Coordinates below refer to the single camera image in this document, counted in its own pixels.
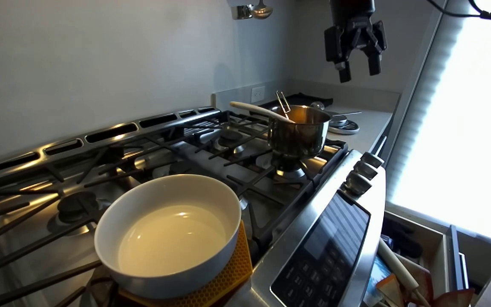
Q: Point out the white cylindrical stick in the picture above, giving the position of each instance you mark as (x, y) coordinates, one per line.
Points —
(399, 267)

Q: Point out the stainless steel gas stove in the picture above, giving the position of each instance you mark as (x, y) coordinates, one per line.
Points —
(314, 228)

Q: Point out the white wall outlet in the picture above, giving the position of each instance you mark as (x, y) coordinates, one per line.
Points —
(258, 95)

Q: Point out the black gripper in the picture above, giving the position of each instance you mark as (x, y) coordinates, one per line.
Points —
(353, 26)

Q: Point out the silver metal pot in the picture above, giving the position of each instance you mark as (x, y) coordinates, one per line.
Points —
(299, 137)

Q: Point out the silver stove knob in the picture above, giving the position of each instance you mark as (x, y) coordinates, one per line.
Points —
(374, 159)
(365, 170)
(357, 183)

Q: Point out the white window blind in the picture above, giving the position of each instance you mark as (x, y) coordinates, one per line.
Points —
(434, 113)

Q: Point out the yellow silicone trivet mat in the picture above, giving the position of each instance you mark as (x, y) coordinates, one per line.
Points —
(231, 275)

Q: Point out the black griddle tray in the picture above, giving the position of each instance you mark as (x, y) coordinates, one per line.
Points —
(311, 100)

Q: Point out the white ceramic bowl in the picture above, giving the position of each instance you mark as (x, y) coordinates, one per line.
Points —
(169, 239)

